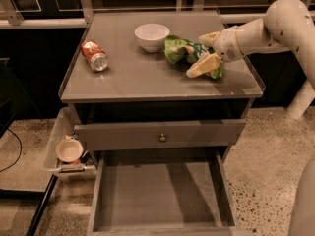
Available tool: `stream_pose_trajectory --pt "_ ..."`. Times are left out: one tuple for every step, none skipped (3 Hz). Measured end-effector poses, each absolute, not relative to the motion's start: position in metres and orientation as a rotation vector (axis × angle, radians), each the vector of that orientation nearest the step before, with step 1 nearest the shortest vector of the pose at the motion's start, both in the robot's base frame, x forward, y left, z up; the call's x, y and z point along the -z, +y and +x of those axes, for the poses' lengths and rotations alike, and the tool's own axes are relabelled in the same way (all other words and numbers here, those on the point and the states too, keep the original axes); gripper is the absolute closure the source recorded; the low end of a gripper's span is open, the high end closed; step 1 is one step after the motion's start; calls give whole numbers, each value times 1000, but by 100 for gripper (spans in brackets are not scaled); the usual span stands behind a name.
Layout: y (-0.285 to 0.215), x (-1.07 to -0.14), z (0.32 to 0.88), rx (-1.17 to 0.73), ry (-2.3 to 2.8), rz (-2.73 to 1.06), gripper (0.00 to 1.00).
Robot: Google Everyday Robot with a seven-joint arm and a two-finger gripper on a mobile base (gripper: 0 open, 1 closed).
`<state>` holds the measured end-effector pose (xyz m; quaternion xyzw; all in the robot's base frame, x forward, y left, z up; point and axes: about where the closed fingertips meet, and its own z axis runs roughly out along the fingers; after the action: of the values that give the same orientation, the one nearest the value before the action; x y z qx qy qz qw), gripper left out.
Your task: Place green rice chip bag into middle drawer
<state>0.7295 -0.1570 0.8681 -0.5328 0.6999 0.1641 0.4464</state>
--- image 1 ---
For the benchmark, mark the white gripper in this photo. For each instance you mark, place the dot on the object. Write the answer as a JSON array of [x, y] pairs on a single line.
[[226, 46]]

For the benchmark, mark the green rice chip bag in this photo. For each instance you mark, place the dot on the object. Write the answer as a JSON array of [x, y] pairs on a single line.
[[178, 50]]

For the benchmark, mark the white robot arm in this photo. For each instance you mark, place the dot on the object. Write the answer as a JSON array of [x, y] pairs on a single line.
[[287, 25]]

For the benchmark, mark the upper grey drawer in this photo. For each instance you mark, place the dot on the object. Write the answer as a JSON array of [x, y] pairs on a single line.
[[142, 135]]

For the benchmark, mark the grey wooden drawer cabinet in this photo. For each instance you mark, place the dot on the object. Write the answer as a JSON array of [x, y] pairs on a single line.
[[139, 86]]

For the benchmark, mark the round brass drawer knob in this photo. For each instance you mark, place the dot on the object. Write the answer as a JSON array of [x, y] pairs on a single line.
[[162, 138]]

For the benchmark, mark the open middle grey drawer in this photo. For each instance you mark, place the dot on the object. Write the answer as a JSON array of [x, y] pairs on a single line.
[[162, 192]]

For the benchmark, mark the white ceramic bowl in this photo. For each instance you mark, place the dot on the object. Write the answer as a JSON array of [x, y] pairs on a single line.
[[151, 37]]

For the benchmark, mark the orange soda can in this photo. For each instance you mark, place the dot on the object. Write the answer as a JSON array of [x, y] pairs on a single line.
[[95, 55]]

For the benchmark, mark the small white bowl in bin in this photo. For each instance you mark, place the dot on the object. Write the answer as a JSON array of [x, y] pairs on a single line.
[[69, 150]]

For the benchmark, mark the clear plastic storage bin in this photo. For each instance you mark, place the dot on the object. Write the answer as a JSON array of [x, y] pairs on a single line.
[[63, 129]]

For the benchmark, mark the metal railing frame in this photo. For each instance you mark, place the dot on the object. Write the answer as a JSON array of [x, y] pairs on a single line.
[[60, 13]]

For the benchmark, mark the black floor frame bar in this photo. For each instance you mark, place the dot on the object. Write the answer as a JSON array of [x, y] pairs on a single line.
[[41, 198]]

